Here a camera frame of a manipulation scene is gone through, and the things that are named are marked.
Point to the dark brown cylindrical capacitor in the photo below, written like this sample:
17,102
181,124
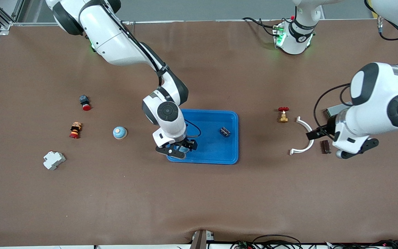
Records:
225,131
325,147

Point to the black button with red cap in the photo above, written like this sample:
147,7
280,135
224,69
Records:
85,102

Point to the blue plastic tray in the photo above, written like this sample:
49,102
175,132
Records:
212,148

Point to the blue dome call bell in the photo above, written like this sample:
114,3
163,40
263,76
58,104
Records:
184,149
120,133

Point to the white circuit breaker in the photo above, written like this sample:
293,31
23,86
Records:
54,160

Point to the grey metal box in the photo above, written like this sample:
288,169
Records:
337,110

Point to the aluminium frame post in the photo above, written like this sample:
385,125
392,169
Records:
2,17

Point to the white curved plastic bracket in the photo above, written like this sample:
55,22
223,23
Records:
302,122

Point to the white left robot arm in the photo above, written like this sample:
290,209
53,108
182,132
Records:
375,103

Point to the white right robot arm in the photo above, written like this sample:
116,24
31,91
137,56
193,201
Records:
116,41

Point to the red orange black push button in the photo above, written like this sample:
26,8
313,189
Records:
75,130

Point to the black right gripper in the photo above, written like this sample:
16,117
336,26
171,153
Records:
189,143

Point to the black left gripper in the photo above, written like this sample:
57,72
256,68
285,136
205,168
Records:
330,128

